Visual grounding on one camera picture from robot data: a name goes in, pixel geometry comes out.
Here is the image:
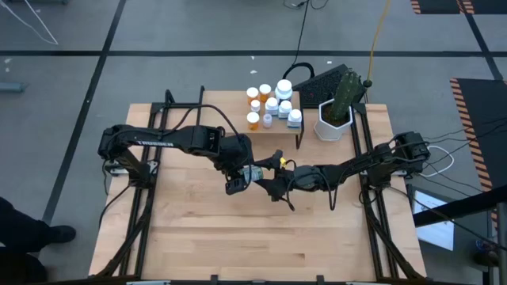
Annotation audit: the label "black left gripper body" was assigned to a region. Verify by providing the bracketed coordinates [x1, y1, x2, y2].
[216, 133, 255, 172]

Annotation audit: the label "black mat striped edge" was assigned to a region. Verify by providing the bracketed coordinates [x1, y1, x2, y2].
[410, 0, 507, 16]
[450, 77, 507, 193]

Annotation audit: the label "black floor cable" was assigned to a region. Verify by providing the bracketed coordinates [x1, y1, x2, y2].
[281, 0, 330, 80]

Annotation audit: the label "monitor screen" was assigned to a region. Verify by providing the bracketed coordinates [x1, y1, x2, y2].
[410, 184, 456, 253]

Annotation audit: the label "white cable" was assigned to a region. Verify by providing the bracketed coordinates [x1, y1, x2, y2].
[417, 144, 456, 178]

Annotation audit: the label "green caffeine bottle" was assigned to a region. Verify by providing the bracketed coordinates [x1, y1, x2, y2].
[239, 165, 265, 184]

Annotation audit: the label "white planter pot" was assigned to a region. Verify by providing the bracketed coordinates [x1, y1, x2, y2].
[313, 97, 354, 143]

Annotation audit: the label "yellow hanging cable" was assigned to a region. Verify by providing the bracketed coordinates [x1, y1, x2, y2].
[366, 0, 393, 86]

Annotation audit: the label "wooden shelf black metal legs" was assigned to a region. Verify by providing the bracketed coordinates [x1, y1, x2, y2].
[197, 89, 305, 150]

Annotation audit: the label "black barrier bar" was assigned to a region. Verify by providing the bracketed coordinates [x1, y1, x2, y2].
[411, 188, 507, 227]

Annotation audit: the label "green cactus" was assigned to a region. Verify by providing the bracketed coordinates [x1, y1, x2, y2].
[330, 70, 360, 122]

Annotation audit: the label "person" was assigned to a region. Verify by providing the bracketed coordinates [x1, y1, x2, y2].
[0, 196, 77, 284]

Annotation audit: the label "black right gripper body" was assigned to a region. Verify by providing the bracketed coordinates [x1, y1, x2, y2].
[288, 164, 324, 193]

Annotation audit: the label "black table frame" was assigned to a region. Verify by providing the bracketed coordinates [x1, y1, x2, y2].
[93, 85, 427, 284]

